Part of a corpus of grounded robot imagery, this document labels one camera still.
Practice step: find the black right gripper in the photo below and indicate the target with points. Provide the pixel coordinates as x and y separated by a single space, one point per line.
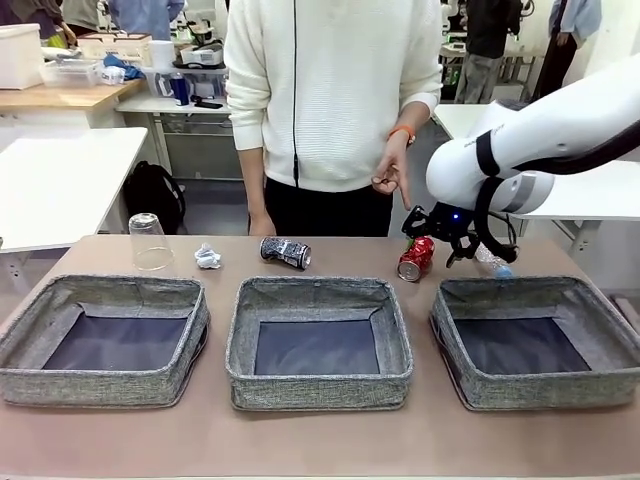
447 222

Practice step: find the crushed red soda can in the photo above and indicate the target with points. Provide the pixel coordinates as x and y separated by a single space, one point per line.
417 257

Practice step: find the clear bottle with blue cap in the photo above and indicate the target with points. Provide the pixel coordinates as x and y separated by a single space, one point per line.
492 262

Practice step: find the white paper ball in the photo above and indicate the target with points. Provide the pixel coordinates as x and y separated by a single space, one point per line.
207 256

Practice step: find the clear plastic cup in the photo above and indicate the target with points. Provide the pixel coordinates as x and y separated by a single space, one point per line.
150 245

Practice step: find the person's left forearm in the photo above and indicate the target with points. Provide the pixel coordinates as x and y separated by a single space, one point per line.
415 115

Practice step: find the person's right forearm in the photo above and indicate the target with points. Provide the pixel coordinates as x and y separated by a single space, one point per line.
252 185

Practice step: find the person's left hand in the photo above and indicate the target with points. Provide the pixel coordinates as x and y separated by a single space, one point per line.
395 170

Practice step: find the person's right hand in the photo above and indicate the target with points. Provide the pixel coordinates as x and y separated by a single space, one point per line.
260 227

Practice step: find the orange wrist watch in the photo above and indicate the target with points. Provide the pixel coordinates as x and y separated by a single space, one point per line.
402 132

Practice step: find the white table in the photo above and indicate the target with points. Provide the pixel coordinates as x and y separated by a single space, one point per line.
460 120
60 175

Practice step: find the crushed dark printed can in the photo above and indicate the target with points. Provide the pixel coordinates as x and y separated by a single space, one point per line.
285 251

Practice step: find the person in white sweater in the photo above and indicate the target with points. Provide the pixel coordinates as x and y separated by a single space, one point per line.
325 100

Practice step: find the grey fabric basket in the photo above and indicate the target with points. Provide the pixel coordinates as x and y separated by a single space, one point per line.
315 390
100 387
540 390

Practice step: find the bystander in black jacket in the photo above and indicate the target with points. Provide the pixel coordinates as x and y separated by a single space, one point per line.
487 40

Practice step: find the bystander in light blue shirt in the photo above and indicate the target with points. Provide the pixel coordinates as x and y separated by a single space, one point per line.
570 30

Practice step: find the black handheld device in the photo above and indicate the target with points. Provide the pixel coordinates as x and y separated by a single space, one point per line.
207 104

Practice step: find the clear storage bin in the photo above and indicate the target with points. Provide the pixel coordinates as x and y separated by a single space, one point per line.
210 80

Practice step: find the black backpack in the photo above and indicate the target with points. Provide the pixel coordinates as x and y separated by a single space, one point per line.
155 200

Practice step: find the white headset device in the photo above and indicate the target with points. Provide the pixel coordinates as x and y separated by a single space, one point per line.
202 55

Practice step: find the white desk with cabinet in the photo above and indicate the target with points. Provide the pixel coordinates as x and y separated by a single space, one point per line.
150 104

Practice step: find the blue cloth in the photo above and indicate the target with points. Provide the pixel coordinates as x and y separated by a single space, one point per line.
125 67

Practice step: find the bystander in blue top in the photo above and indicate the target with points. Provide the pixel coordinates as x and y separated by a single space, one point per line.
145 17

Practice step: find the white slatted crate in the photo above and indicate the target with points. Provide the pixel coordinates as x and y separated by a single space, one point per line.
115 47

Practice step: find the clear plastic basket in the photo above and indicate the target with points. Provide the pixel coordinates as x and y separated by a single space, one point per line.
70 72

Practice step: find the wooden top table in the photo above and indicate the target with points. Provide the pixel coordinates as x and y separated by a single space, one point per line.
60 97

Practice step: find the white storage box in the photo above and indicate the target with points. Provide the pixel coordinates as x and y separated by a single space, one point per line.
20 55

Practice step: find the bystander in dark top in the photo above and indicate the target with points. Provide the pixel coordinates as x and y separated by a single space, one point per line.
35 12

